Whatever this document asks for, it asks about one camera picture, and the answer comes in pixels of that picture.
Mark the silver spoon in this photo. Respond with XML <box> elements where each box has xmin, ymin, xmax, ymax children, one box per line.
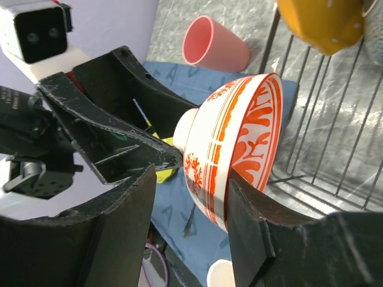
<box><xmin>183</xmin><ymin>204</ymin><xmax>196</xmax><ymax>239</ymax></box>

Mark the red white patterned dish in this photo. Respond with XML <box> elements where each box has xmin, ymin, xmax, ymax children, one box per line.
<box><xmin>173</xmin><ymin>73</ymin><xmax>284</xmax><ymax>231</ymax></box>

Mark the blue letter-print cloth mat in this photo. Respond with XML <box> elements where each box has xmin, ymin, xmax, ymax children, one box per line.
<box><xmin>142</xmin><ymin>60</ymin><xmax>300</xmax><ymax>287</ymax></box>

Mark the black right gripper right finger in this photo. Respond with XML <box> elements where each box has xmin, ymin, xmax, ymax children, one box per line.
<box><xmin>226</xmin><ymin>172</ymin><xmax>382</xmax><ymax>286</ymax></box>

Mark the light blue mug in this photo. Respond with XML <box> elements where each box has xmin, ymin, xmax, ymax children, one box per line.
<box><xmin>206</xmin><ymin>259</ymin><xmax>235</xmax><ymax>287</ymax></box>

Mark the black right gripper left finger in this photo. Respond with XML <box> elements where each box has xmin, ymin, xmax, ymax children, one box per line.
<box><xmin>1</xmin><ymin>166</ymin><xmax>156</xmax><ymax>286</ymax></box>

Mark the black wire dish rack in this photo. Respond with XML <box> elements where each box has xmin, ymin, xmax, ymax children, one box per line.
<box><xmin>261</xmin><ymin>13</ymin><xmax>382</xmax><ymax>218</ymax></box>

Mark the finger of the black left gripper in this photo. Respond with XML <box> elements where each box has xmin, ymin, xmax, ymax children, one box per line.
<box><xmin>72</xmin><ymin>46</ymin><xmax>197</xmax><ymax>132</ymax></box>

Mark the blue floral plate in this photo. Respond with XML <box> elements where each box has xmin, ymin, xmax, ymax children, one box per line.
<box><xmin>362</xmin><ymin>0</ymin><xmax>382</xmax><ymax>66</ymax></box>

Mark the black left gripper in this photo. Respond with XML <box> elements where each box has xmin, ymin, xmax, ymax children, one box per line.
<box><xmin>1</xmin><ymin>73</ymin><xmax>183</xmax><ymax>199</ymax></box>

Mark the green polka dot plate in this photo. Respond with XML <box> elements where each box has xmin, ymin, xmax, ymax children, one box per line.
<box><xmin>151</xmin><ymin>131</ymin><xmax>177</xmax><ymax>185</ymax></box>

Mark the orange polka dot plate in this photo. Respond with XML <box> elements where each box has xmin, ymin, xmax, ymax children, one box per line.
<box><xmin>276</xmin><ymin>0</ymin><xmax>364</xmax><ymax>56</ymax></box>

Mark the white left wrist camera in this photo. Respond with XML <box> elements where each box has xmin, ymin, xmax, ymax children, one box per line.
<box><xmin>1</xmin><ymin>1</ymin><xmax>90</xmax><ymax>84</ymax></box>

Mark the pink plastic cup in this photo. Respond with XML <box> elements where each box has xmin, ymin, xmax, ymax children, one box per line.
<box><xmin>182</xmin><ymin>15</ymin><xmax>251</xmax><ymax>73</ymax></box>

